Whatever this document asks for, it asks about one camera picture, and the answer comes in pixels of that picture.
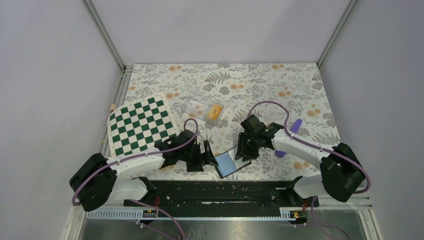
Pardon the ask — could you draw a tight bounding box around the purple cylindrical marker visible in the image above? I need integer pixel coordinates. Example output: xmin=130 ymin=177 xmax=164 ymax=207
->
xmin=274 ymin=119 xmax=303 ymax=158

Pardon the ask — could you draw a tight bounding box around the black leather card holder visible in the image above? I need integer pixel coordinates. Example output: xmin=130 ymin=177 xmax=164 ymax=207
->
xmin=214 ymin=146 xmax=252 ymax=179

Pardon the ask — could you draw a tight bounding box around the green white checkered board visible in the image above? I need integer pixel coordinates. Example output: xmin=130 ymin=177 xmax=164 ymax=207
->
xmin=107 ymin=92 xmax=181 ymax=157

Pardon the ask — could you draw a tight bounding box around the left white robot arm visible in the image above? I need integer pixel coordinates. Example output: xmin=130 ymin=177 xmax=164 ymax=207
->
xmin=69 ymin=130 xmax=219 ymax=212

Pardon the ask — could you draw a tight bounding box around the clear plastic box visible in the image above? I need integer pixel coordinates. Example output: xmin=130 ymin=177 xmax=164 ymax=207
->
xmin=182 ymin=91 xmax=224 ymax=126

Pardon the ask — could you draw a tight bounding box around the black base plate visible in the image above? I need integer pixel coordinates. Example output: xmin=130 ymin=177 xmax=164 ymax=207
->
xmin=141 ymin=180 xmax=319 ymax=210

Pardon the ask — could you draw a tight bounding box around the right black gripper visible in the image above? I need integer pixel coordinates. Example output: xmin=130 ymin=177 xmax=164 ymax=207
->
xmin=234 ymin=132 xmax=261 ymax=162

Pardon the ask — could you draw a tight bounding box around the white slotted cable duct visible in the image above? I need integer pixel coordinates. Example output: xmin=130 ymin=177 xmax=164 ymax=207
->
xmin=85 ymin=204 xmax=297 ymax=221

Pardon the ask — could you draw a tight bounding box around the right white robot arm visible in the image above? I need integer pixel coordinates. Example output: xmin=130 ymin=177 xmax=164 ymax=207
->
xmin=230 ymin=115 xmax=367 ymax=206

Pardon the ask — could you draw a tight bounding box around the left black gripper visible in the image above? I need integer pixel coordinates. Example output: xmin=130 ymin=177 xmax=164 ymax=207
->
xmin=179 ymin=140 xmax=218 ymax=172

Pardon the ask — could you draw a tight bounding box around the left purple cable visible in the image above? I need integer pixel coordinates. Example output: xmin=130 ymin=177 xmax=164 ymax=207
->
xmin=71 ymin=118 xmax=200 ymax=208

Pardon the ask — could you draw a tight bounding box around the floral table mat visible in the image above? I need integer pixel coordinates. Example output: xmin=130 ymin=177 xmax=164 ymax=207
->
xmin=99 ymin=63 xmax=346 ymax=182

